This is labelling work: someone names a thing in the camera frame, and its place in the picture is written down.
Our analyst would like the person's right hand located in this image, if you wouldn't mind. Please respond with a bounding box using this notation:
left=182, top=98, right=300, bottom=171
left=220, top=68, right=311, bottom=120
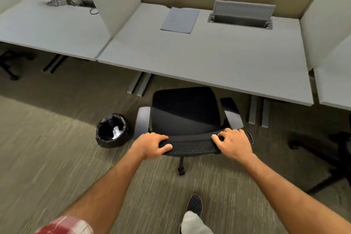
left=211, top=128, right=253, bottom=160

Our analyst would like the person's left hand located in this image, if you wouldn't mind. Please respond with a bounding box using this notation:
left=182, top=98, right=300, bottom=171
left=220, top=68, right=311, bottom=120
left=131, top=133, right=173, bottom=161

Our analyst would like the black mesh office chair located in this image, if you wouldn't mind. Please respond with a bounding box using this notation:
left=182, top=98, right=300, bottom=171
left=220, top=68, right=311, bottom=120
left=134, top=86, right=254, bottom=176

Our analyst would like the person's left forearm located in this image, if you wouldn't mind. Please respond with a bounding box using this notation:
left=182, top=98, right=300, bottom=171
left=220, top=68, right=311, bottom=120
left=62, top=146, right=145, bottom=234

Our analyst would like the person's right forearm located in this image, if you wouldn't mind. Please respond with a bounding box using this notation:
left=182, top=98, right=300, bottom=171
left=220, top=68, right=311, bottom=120
left=241, top=152, right=351, bottom=234

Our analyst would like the grey desk leg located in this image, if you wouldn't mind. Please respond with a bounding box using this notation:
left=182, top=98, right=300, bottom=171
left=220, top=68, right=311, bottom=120
left=127, top=71, right=152, bottom=97
left=248, top=95, right=271, bottom=129
left=43, top=54, right=69, bottom=74

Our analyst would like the black lined trash bin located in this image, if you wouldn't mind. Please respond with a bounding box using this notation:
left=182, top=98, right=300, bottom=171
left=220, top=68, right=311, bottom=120
left=95, top=114, right=131, bottom=149

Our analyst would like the black shoe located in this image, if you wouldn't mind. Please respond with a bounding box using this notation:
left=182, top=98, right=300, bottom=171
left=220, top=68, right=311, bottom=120
left=186, top=194, right=203, bottom=218

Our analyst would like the grey office desk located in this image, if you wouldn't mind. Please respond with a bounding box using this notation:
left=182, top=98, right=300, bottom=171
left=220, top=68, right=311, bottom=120
left=97, top=3, right=314, bottom=106
left=0, top=0, right=113, bottom=62
left=313, top=41, right=351, bottom=111

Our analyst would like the light grey trouser leg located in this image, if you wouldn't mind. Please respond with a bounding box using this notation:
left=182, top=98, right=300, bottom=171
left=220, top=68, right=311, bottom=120
left=179, top=211, right=215, bottom=234

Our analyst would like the grey paper sheet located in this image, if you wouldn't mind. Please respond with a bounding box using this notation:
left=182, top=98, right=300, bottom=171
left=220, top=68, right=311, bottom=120
left=160, top=7, right=200, bottom=34

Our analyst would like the red white plaid sleeve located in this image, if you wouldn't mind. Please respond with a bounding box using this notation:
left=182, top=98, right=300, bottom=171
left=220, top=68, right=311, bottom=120
left=34, top=216, right=94, bottom=234

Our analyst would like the grey desk divider panel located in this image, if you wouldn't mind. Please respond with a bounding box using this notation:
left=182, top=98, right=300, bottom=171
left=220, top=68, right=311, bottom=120
left=299, top=0, right=351, bottom=71
left=91, top=0, right=142, bottom=40

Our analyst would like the black cable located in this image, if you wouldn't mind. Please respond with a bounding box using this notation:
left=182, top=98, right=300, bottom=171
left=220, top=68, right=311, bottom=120
left=65, top=0, right=99, bottom=15

